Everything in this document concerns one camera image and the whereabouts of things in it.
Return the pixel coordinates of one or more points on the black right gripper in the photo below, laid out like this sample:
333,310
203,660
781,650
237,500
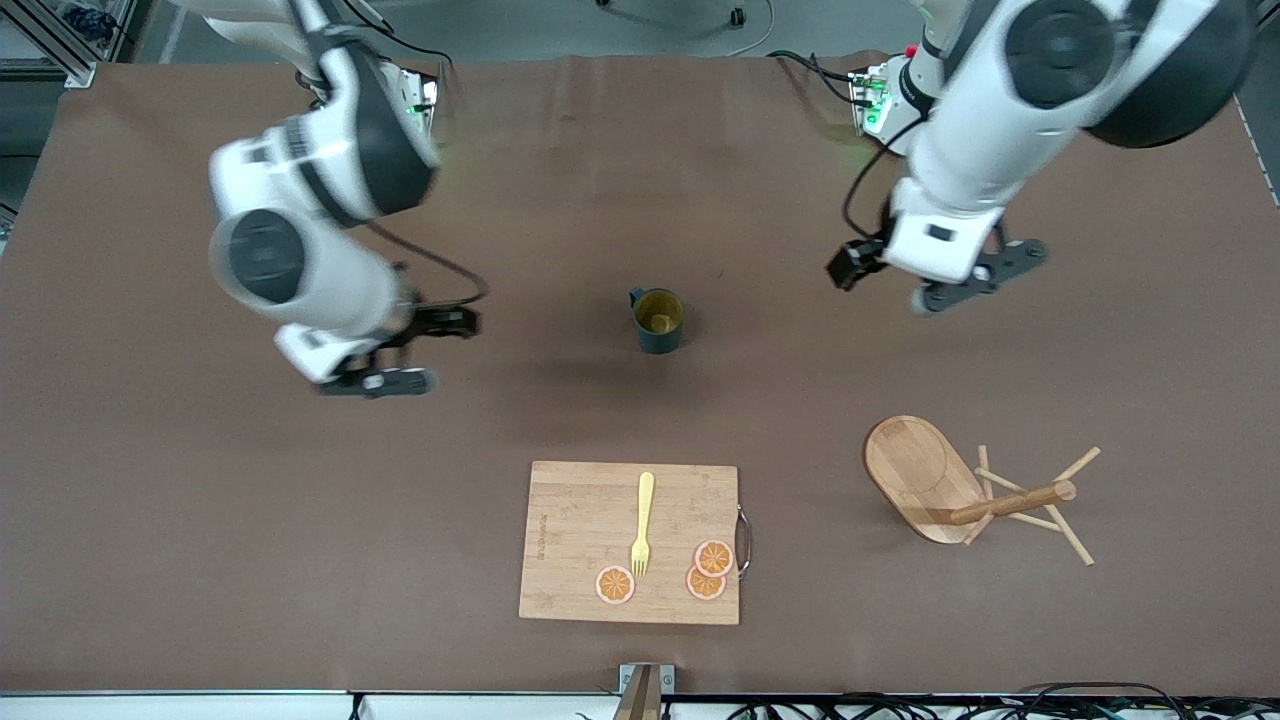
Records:
437,322

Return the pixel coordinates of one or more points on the teal ribbed mug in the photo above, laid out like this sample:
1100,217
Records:
660,338

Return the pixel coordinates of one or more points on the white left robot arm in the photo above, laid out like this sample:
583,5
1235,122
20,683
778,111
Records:
1000,130

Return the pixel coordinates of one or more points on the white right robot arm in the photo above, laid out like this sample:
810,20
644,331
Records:
330,160

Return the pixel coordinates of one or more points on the wooden mug tree rack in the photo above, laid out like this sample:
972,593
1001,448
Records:
915,470

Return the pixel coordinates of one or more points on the bamboo cutting board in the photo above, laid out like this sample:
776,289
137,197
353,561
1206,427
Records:
580,540

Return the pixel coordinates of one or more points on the yellow plastic fork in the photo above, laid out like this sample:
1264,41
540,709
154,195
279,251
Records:
646,500

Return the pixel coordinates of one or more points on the orange slice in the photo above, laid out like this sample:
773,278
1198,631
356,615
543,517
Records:
615,585
700,589
714,557

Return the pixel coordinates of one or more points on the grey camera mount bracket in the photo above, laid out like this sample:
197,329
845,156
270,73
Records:
645,690

